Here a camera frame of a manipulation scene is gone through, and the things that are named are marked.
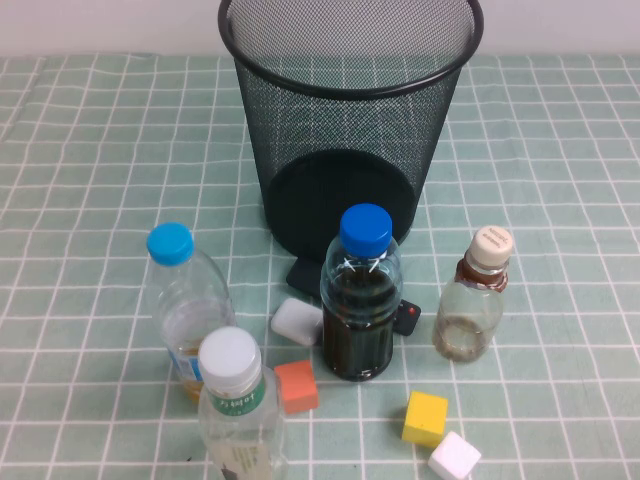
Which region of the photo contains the black wire mesh wastebasket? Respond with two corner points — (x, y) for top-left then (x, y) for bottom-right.
(217, 0), (485, 261)

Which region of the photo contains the white rounded plastic case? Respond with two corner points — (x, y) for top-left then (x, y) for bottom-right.
(270, 297), (325, 346)

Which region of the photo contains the orange cube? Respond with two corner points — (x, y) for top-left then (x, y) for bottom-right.
(273, 359), (320, 415)

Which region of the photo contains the beige cap bottle brown label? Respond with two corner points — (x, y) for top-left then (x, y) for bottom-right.
(432, 225), (515, 362)

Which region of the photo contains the black remote control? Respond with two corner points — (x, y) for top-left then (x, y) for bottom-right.
(285, 255), (422, 339)

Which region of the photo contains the white cube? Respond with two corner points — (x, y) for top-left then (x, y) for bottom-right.
(427, 430), (483, 480)

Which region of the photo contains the light-blue cap bottle yellow liquid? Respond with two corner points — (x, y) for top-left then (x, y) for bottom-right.
(145, 222), (239, 404)

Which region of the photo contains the green checked tablecloth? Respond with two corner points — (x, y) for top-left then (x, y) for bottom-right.
(0, 52), (640, 480)

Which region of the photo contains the yellow cube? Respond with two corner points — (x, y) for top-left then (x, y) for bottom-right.
(401, 390), (450, 448)

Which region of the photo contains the dark-blue cap bottle dark liquid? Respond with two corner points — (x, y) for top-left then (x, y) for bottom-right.
(319, 203), (404, 383)

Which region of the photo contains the white cap bottle green label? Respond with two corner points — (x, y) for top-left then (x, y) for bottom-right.
(197, 327), (290, 480)

